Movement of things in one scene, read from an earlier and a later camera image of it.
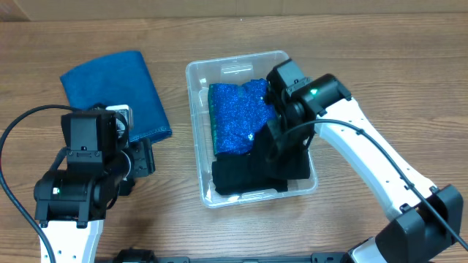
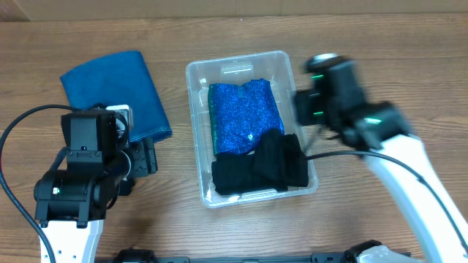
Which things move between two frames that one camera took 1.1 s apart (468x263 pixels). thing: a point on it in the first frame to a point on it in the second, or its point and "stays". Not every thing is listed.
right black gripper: (291, 139) to (302, 102)
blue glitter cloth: (237, 112) stays
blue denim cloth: (120, 81) stays
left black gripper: (145, 159) stays
